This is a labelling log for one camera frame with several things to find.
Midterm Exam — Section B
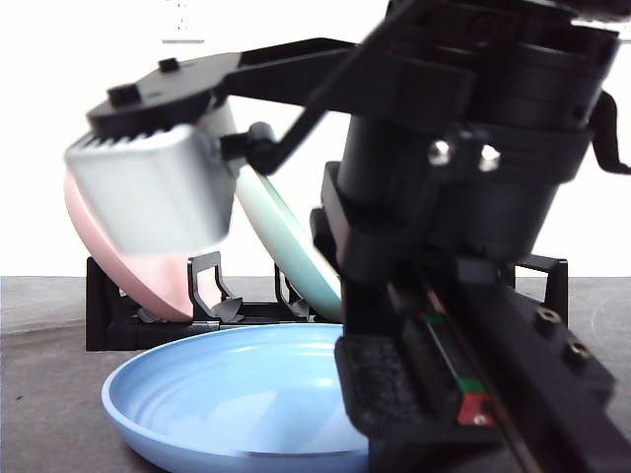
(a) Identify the blue round plate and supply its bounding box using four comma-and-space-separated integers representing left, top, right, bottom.
101, 323, 385, 472

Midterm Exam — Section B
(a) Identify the green round plate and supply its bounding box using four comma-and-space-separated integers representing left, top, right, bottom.
204, 96, 345, 323

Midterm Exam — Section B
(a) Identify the pink round plate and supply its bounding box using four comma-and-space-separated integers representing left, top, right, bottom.
63, 169, 195, 324

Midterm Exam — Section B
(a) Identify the black plastic dish rack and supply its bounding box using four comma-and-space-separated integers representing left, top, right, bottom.
85, 250, 570, 353

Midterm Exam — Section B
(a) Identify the black cable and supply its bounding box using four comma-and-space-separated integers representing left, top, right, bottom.
589, 91, 631, 176
219, 0, 395, 177

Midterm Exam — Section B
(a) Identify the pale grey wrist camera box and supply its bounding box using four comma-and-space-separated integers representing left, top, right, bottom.
63, 124, 234, 258

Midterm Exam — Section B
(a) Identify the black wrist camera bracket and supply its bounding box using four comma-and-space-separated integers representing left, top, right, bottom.
86, 37, 364, 145

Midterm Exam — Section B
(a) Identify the white wall socket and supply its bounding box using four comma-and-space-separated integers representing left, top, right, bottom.
160, 0, 207, 45

